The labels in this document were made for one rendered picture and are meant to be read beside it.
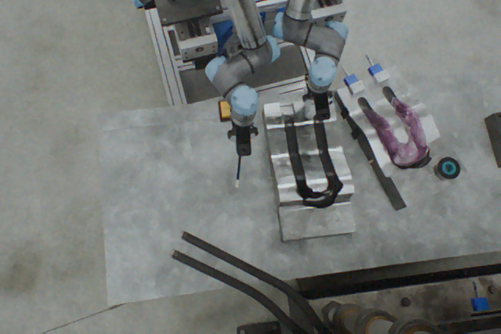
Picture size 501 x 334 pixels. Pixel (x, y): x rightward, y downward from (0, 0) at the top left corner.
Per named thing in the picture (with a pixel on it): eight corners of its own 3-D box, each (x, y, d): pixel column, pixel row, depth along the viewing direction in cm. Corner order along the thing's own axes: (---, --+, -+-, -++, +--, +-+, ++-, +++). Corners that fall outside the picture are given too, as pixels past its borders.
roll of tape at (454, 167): (437, 156, 168) (441, 152, 165) (458, 164, 167) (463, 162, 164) (430, 175, 166) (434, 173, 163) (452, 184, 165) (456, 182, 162)
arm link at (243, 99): (246, 77, 130) (265, 100, 128) (245, 91, 141) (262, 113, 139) (224, 91, 128) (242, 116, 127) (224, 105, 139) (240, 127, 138)
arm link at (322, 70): (341, 58, 133) (332, 85, 133) (337, 68, 144) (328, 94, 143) (315, 49, 134) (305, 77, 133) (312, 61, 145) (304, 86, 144)
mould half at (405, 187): (333, 95, 184) (340, 84, 173) (391, 70, 188) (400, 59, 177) (395, 210, 173) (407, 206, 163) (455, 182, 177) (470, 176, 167)
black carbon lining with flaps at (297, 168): (281, 120, 173) (284, 111, 164) (323, 114, 174) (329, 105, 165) (296, 212, 165) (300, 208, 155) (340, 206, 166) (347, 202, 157)
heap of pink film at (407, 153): (358, 113, 176) (365, 105, 169) (399, 95, 179) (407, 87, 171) (392, 174, 171) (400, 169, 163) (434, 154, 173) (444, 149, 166)
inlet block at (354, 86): (334, 70, 184) (337, 63, 179) (345, 65, 184) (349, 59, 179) (350, 98, 181) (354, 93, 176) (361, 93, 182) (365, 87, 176)
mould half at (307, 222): (261, 113, 181) (264, 99, 168) (327, 105, 183) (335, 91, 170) (281, 242, 168) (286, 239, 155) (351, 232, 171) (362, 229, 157)
